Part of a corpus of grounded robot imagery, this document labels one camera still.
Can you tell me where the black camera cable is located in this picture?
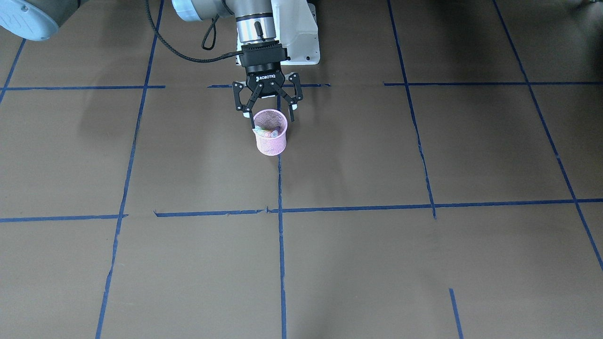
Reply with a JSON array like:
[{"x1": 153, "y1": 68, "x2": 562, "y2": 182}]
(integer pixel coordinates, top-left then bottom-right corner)
[{"x1": 144, "y1": 0, "x2": 245, "y2": 64}]

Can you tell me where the pink mesh pen holder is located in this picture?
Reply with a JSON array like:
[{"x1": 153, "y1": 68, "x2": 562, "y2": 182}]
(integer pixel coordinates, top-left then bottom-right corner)
[{"x1": 252, "y1": 109, "x2": 288, "y2": 156}]

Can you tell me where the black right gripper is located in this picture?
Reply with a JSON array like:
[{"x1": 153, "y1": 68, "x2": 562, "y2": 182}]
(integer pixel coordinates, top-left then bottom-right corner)
[{"x1": 232, "y1": 42, "x2": 303, "y2": 130}]

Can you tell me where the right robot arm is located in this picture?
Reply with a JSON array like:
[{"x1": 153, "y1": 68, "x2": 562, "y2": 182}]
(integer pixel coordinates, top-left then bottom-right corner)
[{"x1": 1, "y1": 0, "x2": 303, "y2": 126}]

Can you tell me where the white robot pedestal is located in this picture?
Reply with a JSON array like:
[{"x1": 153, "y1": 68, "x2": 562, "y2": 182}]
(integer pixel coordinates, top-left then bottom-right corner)
[{"x1": 271, "y1": 0, "x2": 321, "y2": 66}]

